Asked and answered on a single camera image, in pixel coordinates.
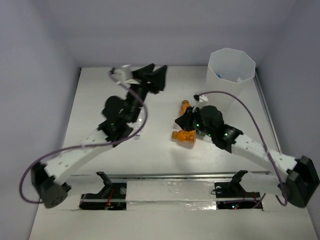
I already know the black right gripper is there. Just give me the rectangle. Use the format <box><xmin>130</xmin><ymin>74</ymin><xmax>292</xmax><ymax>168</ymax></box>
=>
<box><xmin>174</xmin><ymin>105</ymin><xmax>214</xmax><ymax>138</ymax></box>

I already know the orange juice bottle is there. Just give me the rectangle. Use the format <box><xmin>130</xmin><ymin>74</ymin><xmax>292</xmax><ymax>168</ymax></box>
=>
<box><xmin>180</xmin><ymin>100</ymin><xmax>194</xmax><ymax>120</ymax></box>
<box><xmin>171</xmin><ymin>130</ymin><xmax>196</xmax><ymax>144</ymax></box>

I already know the crushed clear unlabeled bottle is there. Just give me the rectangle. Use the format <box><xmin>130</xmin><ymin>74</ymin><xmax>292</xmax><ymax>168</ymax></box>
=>
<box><xmin>132</xmin><ymin>109</ymin><xmax>146</xmax><ymax>140</ymax></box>

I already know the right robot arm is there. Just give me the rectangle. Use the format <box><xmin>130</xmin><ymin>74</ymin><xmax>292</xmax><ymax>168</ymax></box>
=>
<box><xmin>175</xmin><ymin>105</ymin><xmax>320</xmax><ymax>208</ymax></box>

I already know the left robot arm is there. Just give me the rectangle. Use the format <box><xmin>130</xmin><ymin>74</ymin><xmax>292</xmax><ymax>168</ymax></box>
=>
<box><xmin>31</xmin><ymin>63</ymin><xmax>168</xmax><ymax>209</ymax></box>

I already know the white octagonal bin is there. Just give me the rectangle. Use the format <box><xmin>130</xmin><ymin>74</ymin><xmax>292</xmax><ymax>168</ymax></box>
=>
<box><xmin>202</xmin><ymin>48</ymin><xmax>256</xmax><ymax>97</ymax></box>

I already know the green label clear bottle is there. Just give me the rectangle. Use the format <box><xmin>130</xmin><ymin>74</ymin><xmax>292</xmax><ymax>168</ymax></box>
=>
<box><xmin>195</xmin><ymin>129</ymin><xmax>212</xmax><ymax>141</ymax></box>

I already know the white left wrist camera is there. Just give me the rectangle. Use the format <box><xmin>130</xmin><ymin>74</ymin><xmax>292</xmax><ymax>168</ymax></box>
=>
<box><xmin>109</xmin><ymin>65</ymin><xmax>139</xmax><ymax>85</ymax></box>

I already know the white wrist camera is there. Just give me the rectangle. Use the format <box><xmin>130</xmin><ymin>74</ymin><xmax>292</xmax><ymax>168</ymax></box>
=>
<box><xmin>192</xmin><ymin>94</ymin><xmax>209</xmax><ymax>112</ymax></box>
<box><xmin>109</xmin><ymin>65</ymin><xmax>139</xmax><ymax>85</ymax></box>

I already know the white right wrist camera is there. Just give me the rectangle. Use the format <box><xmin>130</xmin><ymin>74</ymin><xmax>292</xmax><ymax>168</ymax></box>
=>
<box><xmin>192</xmin><ymin>94</ymin><xmax>209</xmax><ymax>112</ymax></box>

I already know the aluminium rail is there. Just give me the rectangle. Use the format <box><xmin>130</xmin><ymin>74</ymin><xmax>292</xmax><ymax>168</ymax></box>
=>
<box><xmin>67</xmin><ymin>171</ymin><xmax>271</xmax><ymax>181</ymax></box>

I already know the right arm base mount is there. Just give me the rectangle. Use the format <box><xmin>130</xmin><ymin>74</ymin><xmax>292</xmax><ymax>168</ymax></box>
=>
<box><xmin>210</xmin><ymin>170</ymin><xmax>263</xmax><ymax>210</ymax></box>

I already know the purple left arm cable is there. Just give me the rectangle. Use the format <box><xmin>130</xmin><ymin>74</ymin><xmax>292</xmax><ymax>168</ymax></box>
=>
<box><xmin>19</xmin><ymin>71</ymin><xmax>148</xmax><ymax>204</ymax></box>

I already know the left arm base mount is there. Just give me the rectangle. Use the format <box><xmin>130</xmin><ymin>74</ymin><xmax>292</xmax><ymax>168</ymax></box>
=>
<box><xmin>79</xmin><ymin>171</ymin><xmax>127</xmax><ymax>211</ymax></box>

